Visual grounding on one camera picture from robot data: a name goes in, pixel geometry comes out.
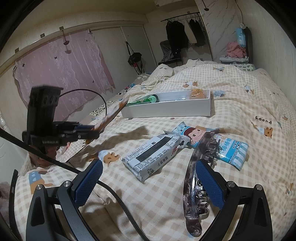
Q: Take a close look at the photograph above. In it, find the brown cartoon snack bar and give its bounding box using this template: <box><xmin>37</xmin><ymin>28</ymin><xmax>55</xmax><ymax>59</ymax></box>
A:
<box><xmin>93</xmin><ymin>97</ymin><xmax>129</xmax><ymax>134</ymax></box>

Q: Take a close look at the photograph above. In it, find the dark tortoiseshell hair claw clip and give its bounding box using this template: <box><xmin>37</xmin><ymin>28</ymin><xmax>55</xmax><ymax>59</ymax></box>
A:
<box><xmin>183</xmin><ymin>129</ymin><xmax>219</xmax><ymax>237</ymax></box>

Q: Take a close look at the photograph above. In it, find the blue cartoon snack pack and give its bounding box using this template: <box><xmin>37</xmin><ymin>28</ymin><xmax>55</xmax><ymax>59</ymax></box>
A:
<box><xmin>172</xmin><ymin>122</ymin><xmax>249</xmax><ymax>171</ymax></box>

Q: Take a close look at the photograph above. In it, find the grey white biscuit pack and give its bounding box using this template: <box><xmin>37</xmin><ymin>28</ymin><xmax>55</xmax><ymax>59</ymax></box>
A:
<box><xmin>122</xmin><ymin>134</ymin><xmax>184</xmax><ymax>182</ymax></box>

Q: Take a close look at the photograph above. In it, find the green wrapper snack stick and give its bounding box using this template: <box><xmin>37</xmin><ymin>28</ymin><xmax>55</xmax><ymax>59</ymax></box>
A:
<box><xmin>127</xmin><ymin>100</ymin><xmax>145</xmax><ymax>106</ymax></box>

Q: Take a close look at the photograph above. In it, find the white shallow cardboard box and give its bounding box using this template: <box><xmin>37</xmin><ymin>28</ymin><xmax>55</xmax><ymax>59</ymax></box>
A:
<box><xmin>121</xmin><ymin>89</ymin><xmax>211</xmax><ymax>118</ymax></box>

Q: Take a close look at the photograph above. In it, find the packaged bread bun yellow label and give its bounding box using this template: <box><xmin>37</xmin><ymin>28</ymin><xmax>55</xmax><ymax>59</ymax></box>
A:
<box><xmin>189</xmin><ymin>88</ymin><xmax>207</xmax><ymax>99</ymax></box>

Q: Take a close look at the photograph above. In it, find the green tube black cap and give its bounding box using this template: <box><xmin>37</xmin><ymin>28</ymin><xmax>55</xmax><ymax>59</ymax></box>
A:
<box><xmin>140</xmin><ymin>94</ymin><xmax>159</xmax><ymax>103</ymax></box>

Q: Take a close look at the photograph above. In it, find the person's left hand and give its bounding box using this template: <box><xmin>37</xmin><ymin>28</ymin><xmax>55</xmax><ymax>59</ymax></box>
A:
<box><xmin>28</xmin><ymin>141</ymin><xmax>71</xmax><ymax>168</ymax></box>

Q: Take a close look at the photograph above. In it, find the pink lace curtain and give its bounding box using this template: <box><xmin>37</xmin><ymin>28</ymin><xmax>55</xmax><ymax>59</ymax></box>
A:
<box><xmin>13</xmin><ymin>31</ymin><xmax>115</xmax><ymax>121</ymax></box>

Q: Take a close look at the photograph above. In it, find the cream checkered bear duvet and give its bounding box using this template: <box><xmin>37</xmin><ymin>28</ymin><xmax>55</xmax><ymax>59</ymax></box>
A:
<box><xmin>14</xmin><ymin>59</ymin><xmax>296</xmax><ymax>241</ymax></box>

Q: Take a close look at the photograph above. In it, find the black chair with clothes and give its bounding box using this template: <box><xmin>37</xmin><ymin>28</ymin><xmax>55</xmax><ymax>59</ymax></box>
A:
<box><xmin>158</xmin><ymin>40</ymin><xmax>183</xmax><ymax>65</ymax></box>

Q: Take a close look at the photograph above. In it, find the black hanging coat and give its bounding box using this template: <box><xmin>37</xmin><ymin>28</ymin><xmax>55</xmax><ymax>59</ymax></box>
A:
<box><xmin>166</xmin><ymin>21</ymin><xmax>189</xmax><ymax>53</ymax></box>

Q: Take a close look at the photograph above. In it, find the pink clothes pile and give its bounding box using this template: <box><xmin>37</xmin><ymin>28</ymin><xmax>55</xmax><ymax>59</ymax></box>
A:
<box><xmin>227</xmin><ymin>42</ymin><xmax>247</xmax><ymax>58</ymax></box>

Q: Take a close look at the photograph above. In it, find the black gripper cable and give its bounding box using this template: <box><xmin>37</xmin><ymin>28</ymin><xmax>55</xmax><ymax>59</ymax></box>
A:
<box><xmin>59</xmin><ymin>88</ymin><xmax>151</xmax><ymax>241</ymax></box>

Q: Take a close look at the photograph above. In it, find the black bag on wall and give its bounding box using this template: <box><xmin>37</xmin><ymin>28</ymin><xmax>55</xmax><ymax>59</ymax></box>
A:
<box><xmin>125</xmin><ymin>41</ymin><xmax>144</xmax><ymax>75</ymax></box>

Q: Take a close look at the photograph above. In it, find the black clothes rail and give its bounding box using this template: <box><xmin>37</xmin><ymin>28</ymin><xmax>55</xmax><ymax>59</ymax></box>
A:
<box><xmin>161</xmin><ymin>11</ymin><xmax>201</xmax><ymax>22</ymax></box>

